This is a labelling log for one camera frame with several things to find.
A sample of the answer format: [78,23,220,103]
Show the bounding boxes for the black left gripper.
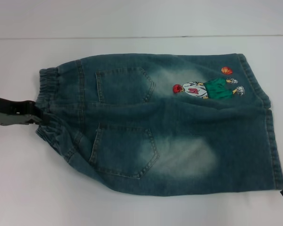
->
[0,95,50,126]

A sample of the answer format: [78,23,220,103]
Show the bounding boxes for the blue denim shorts with embroidery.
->
[35,53,283,190]

